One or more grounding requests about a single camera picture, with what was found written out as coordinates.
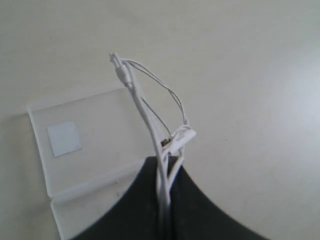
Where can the clear plastic storage case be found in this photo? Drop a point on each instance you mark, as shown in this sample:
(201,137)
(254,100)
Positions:
(91,145)

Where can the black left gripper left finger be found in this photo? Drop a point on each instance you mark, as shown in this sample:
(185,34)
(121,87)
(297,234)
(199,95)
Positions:
(135,215)

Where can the white wired earphones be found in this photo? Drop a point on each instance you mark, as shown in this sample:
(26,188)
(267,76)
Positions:
(169,145)

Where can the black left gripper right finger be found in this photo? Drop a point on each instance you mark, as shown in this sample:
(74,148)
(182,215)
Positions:
(193,216)

